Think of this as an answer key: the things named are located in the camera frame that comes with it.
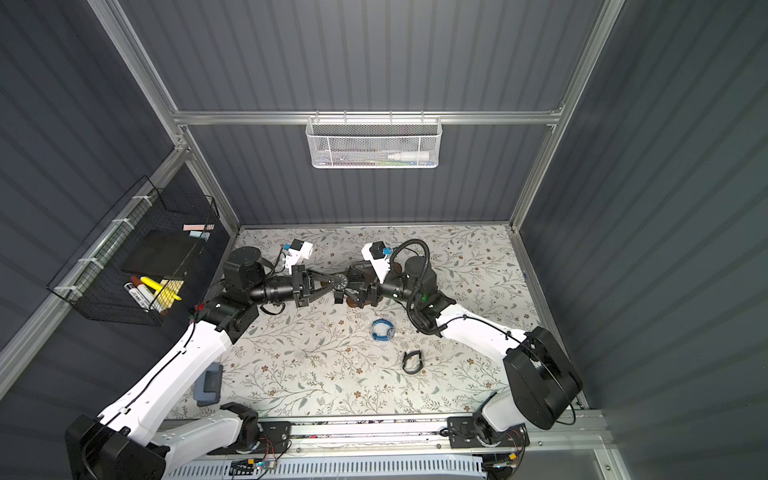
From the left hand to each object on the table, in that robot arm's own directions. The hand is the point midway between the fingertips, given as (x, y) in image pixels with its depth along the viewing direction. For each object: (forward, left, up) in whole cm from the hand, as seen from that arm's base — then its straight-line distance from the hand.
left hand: (338, 291), depth 63 cm
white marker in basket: (+3, +48, -4) cm, 48 cm away
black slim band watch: (-3, -17, -33) cm, 38 cm away
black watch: (+3, 0, -1) cm, 3 cm away
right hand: (+6, 0, -5) cm, 8 cm away
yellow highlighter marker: (+5, +43, -6) cm, 44 cm away
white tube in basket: (+50, -18, +1) cm, 53 cm away
